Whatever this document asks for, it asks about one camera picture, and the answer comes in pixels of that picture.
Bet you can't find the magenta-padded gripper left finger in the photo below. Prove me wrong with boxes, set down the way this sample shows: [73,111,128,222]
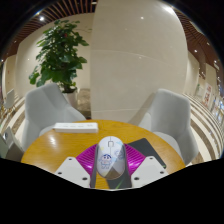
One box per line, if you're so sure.
[54,143,100,189]

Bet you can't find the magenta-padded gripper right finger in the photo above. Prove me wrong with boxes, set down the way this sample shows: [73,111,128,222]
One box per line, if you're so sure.
[122,143,170,188]

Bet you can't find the white cartoon-print computer mouse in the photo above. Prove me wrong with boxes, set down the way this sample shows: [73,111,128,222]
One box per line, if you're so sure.
[95,135,127,181]

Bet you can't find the black mouse pad green lines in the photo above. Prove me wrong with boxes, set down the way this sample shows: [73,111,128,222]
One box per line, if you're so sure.
[106,137,167,190]

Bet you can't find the white power strip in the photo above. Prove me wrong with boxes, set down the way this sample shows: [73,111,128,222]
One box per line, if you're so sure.
[52,121,100,134]

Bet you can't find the grey shell armchair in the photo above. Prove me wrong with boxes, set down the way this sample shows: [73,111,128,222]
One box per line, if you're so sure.
[20,82,87,153]
[138,88,200,167]

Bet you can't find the white chair wooden legs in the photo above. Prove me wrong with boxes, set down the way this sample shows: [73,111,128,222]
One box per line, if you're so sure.
[3,88,17,114]

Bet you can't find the red and white standing sign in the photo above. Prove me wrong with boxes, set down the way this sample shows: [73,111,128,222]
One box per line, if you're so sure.
[201,82,213,108]

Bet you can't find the tall green potted plant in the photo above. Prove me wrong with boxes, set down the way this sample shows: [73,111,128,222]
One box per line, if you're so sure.
[28,19,90,108]

